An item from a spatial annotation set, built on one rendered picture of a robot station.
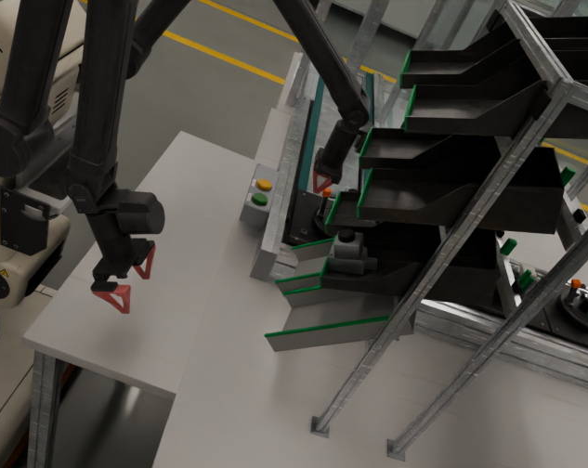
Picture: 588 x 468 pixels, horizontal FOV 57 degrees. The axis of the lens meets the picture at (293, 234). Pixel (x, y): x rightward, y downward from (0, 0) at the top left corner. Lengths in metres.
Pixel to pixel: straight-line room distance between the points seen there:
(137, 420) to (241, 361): 0.93
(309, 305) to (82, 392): 1.17
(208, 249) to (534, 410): 0.91
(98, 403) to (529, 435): 1.39
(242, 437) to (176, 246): 0.52
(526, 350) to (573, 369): 0.15
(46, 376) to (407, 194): 0.83
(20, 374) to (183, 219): 0.69
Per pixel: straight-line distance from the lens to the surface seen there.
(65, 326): 1.20
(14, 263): 1.39
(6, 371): 1.83
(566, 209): 0.93
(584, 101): 0.73
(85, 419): 2.07
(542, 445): 1.50
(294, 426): 1.17
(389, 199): 0.89
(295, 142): 1.77
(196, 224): 1.47
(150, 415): 2.10
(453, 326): 1.48
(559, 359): 1.63
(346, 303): 1.10
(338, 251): 0.94
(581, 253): 0.87
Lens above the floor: 1.81
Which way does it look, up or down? 38 degrees down
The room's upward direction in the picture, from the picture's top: 25 degrees clockwise
